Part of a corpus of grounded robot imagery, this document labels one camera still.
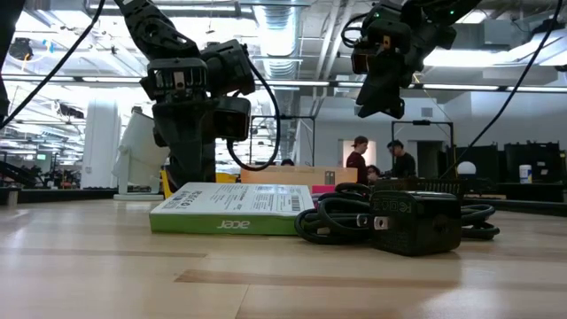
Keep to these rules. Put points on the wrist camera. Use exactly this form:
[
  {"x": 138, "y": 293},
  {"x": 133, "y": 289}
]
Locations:
[
  {"x": 365, "y": 59},
  {"x": 231, "y": 119}
]

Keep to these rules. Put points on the white globe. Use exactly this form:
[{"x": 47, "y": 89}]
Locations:
[{"x": 466, "y": 168}]

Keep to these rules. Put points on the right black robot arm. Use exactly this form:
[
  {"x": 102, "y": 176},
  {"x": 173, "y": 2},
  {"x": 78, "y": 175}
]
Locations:
[{"x": 443, "y": 11}]

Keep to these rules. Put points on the black frame stand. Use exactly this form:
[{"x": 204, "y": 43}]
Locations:
[
  {"x": 283, "y": 117},
  {"x": 421, "y": 122}
]

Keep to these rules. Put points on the white square column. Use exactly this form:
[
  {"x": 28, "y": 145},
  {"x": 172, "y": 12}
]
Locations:
[{"x": 99, "y": 146}]

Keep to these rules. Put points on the orange translucent bin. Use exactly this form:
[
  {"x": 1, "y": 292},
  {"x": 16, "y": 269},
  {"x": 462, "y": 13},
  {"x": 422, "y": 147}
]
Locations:
[{"x": 283, "y": 176}]

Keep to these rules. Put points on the white container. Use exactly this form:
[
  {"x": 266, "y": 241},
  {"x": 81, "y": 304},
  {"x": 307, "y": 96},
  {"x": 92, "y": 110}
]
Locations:
[{"x": 525, "y": 174}]

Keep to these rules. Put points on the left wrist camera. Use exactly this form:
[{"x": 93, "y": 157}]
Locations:
[{"x": 231, "y": 119}]

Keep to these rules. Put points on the black plastic basket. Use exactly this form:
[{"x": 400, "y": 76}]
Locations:
[{"x": 425, "y": 185}]

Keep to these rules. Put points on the silver ventilation duct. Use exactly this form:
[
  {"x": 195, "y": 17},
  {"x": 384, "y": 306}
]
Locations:
[{"x": 279, "y": 26}]

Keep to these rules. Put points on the yellow plastic basket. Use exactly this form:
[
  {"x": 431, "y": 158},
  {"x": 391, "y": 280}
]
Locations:
[{"x": 226, "y": 178}]

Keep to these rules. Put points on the person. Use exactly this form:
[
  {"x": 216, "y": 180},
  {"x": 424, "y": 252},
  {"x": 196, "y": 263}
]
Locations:
[
  {"x": 403, "y": 166},
  {"x": 356, "y": 164},
  {"x": 287, "y": 162},
  {"x": 373, "y": 170}
]

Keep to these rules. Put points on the black power adapter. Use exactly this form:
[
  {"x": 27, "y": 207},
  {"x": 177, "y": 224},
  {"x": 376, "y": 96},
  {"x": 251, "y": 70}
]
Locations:
[{"x": 416, "y": 226}]

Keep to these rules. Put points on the small red block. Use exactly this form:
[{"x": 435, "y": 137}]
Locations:
[{"x": 322, "y": 189}]

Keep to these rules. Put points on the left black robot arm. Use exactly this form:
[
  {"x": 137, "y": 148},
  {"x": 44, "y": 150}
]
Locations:
[{"x": 155, "y": 31}]

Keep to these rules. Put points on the black partition panel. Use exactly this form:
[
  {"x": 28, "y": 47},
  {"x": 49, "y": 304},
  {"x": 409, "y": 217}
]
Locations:
[{"x": 545, "y": 161}]

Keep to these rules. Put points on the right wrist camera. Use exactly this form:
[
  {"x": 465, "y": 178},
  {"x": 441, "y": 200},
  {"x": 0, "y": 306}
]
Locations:
[{"x": 365, "y": 59}]

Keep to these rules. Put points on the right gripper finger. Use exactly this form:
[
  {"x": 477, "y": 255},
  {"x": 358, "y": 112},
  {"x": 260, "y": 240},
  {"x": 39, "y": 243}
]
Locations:
[{"x": 385, "y": 93}]

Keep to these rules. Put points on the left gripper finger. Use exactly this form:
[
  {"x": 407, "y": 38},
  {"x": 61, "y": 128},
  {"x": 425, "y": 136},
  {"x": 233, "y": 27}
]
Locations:
[{"x": 190, "y": 146}]

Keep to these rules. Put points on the black ceiling device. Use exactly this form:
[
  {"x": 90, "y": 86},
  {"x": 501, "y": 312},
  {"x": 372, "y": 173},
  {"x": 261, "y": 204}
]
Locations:
[{"x": 20, "y": 49}]

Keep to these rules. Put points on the clear measuring cup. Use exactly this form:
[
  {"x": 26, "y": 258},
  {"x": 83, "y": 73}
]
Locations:
[{"x": 137, "y": 150}]

